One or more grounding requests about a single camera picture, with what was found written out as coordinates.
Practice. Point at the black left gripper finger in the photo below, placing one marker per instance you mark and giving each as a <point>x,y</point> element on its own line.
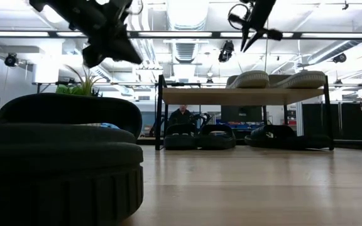
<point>130,47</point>
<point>122,55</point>

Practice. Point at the grey slide sandal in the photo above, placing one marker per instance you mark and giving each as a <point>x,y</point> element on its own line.
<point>251,80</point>
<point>303,80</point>

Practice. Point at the black slide sandal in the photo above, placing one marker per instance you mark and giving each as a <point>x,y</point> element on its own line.
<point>215,141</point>
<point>272,138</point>
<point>58,172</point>
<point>180,141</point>

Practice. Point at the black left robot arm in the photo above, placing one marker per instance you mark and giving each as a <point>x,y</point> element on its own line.
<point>74,12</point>

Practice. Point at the wooden shelf with black legs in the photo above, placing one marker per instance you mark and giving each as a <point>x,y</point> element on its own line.
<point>231,95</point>

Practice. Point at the green succulent in white pot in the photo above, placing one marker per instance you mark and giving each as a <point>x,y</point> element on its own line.
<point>83,88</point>

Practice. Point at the black monitor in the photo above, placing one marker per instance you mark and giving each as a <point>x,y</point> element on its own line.
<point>240,113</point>

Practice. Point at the person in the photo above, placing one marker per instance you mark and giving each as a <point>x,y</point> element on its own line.
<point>181,117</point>

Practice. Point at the black round ceiling fixture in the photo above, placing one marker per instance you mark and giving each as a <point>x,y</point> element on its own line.
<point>339,58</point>
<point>11,60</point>

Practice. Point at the black room partition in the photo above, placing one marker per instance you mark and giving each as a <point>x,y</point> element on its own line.
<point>341,119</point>

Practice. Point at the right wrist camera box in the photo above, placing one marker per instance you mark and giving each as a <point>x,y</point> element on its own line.
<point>274,34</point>

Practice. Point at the black overhead camera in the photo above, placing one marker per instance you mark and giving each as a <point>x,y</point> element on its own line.
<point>226,51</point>

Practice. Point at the black overhead frame beam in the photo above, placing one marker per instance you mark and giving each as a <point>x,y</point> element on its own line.
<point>181,34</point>

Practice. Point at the black aluminium table frame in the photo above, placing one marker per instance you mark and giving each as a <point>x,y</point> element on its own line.
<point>181,84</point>

